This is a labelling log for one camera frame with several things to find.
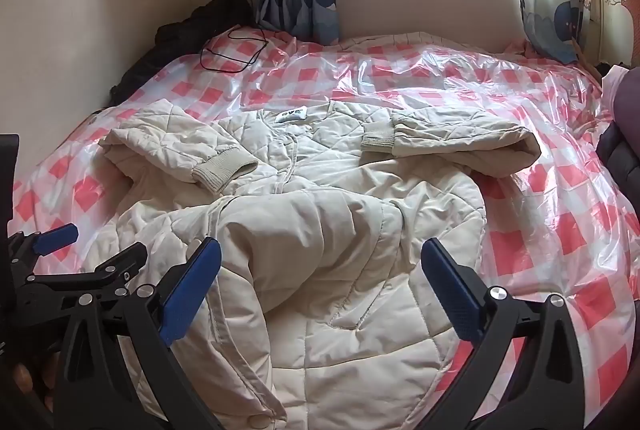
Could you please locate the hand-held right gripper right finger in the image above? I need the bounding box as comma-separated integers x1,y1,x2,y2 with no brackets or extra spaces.
420,237,588,430

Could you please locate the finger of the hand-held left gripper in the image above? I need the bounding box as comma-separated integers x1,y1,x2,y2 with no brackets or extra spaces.
17,241,149,311
5,222,80,271

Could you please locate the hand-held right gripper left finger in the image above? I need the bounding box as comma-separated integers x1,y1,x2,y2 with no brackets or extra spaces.
52,237,223,430

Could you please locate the beige quilted jacket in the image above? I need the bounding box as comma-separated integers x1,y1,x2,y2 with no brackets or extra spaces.
82,99,542,430

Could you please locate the person's left hand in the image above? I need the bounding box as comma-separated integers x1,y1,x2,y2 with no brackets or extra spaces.
11,352,56,393

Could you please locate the black cushion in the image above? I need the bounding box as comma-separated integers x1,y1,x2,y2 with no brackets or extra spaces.
595,125,640,181

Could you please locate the pink checkered bed cover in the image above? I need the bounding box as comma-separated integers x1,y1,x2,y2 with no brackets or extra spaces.
10,30,626,430

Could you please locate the dark cloth pile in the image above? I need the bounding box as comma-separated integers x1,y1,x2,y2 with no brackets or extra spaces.
112,0,256,106

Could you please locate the purple pillow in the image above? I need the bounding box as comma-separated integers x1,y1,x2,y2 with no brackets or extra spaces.
617,67,640,141

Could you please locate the pink folded blanket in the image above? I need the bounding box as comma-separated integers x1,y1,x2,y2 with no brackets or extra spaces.
600,62,633,106

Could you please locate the brown wooden stick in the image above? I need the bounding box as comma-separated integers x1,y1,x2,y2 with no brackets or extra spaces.
572,37,601,73

